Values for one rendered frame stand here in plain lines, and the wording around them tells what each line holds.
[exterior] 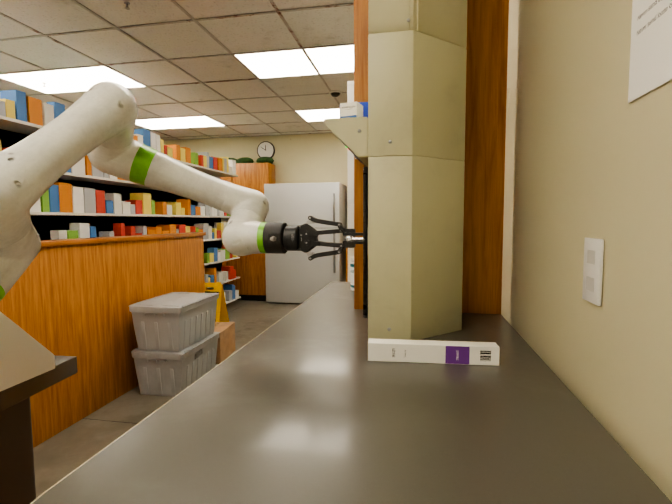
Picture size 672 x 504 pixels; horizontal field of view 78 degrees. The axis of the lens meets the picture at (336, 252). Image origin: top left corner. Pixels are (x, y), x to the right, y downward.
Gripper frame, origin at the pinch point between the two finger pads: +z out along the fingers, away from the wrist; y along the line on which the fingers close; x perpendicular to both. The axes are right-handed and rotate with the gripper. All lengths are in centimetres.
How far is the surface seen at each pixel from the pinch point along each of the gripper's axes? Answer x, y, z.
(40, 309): 80, -44, -190
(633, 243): -50, 2, 48
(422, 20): -8, 54, 18
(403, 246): -10.9, -1.5, 13.7
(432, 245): -5.6, -1.6, 21.0
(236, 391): -48, -26, -15
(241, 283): 491, -93, -249
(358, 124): -10.9, 29.1, 2.2
